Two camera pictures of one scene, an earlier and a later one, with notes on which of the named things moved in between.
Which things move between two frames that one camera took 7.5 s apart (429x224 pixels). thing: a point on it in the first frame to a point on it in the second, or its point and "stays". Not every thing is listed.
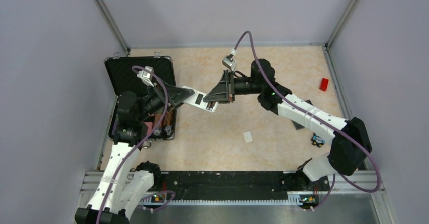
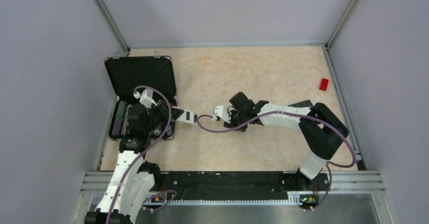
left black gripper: (177, 94) to (163, 108)
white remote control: (197, 100) to (187, 117)
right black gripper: (223, 92) to (232, 124)
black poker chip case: (122, 78) stays
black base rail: (199, 187) stays
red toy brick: (324, 84) stays
